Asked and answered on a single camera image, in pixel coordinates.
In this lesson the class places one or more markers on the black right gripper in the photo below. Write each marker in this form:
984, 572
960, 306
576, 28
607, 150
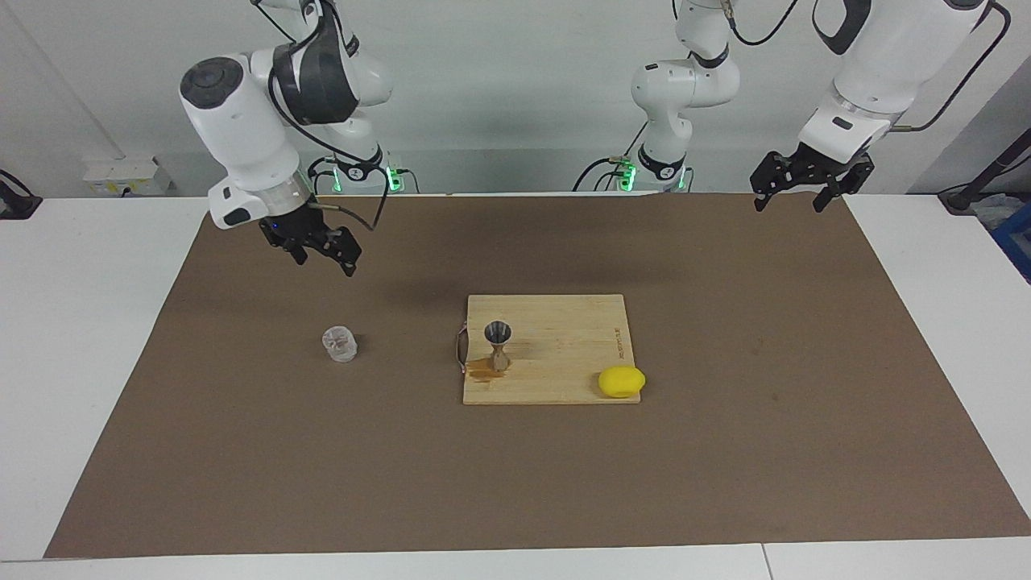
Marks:
296, 229

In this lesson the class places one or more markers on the yellow lemon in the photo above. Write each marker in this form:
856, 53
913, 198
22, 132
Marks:
621, 382

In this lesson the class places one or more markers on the brown table mat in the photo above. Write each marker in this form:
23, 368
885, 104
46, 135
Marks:
483, 483

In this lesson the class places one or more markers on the white power strip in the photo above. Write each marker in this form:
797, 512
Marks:
121, 173

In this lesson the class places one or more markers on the blue crate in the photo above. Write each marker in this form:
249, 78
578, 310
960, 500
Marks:
1016, 242

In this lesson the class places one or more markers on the black clamp mount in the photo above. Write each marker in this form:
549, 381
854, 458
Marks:
16, 201

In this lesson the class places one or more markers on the bamboo cutting board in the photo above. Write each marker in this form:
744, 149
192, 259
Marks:
564, 354

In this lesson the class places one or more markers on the black stand pole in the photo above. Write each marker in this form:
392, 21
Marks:
987, 173

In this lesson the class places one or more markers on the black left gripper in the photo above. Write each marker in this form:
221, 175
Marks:
813, 165

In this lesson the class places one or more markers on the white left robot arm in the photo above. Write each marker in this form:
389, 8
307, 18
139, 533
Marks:
886, 48

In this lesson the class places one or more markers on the small clear glass cup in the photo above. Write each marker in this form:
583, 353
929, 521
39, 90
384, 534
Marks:
340, 345

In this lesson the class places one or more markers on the steel cocktail jigger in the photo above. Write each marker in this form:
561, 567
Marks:
498, 334

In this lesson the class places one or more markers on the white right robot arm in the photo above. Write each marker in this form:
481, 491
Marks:
242, 129

